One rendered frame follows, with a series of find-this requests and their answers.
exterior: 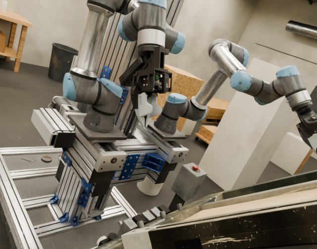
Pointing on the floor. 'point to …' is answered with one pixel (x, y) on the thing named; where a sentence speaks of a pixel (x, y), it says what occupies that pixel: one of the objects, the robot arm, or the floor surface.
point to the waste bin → (60, 61)
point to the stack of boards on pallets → (216, 110)
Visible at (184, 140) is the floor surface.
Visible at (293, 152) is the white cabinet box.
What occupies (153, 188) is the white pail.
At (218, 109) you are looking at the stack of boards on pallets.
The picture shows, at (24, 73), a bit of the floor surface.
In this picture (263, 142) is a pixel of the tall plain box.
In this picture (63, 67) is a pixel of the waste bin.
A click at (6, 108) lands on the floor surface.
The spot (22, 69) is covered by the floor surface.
